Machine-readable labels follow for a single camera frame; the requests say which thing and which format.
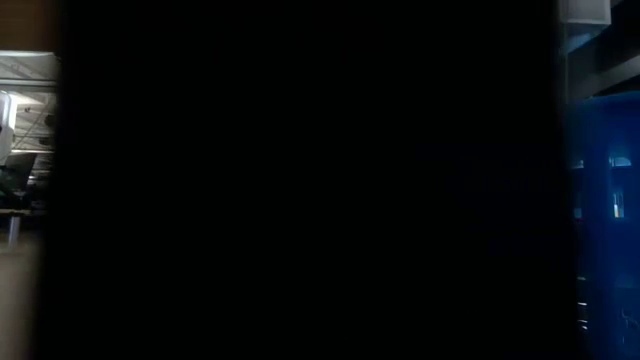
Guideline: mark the black window frame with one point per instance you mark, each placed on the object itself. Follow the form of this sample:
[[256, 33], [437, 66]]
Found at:
[[615, 65]]

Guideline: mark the blue plastic basket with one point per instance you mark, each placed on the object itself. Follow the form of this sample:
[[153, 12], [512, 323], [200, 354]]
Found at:
[[600, 260]]

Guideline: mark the wooden shelf board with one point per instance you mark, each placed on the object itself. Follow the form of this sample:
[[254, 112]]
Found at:
[[27, 25]]

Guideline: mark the black metal shelf frame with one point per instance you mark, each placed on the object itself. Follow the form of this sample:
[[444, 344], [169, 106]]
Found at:
[[320, 180]]

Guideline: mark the black monitor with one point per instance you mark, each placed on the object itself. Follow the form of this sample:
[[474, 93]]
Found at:
[[20, 167]]

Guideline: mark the wooden workbench grey legs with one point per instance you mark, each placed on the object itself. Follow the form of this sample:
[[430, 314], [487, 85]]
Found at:
[[14, 230]]

